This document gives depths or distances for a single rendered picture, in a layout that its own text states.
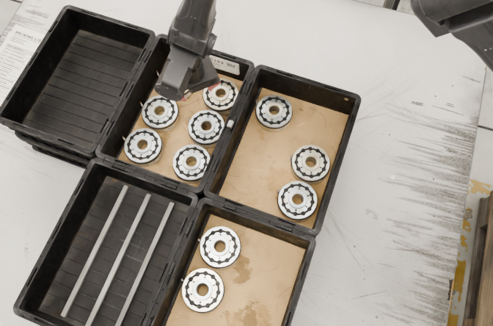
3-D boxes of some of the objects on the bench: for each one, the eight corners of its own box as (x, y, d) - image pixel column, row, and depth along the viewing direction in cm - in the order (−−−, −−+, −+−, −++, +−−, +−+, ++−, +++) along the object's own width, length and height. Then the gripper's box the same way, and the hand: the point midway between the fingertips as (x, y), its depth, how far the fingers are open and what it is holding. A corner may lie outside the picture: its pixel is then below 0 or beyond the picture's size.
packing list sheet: (11, 23, 163) (10, 22, 162) (70, 40, 160) (70, 39, 159) (-39, 103, 151) (-40, 103, 151) (24, 123, 148) (23, 122, 148)
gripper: (205, 37, 98) (212, 74, 112) (158, 55, 97) (170, 91, 111) (218, 62, 96) (223, 98, 110) (169, 81, 94) (180, 114, 108)
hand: (196, 92), depth 110 cm, fingers open, 6 cm apart
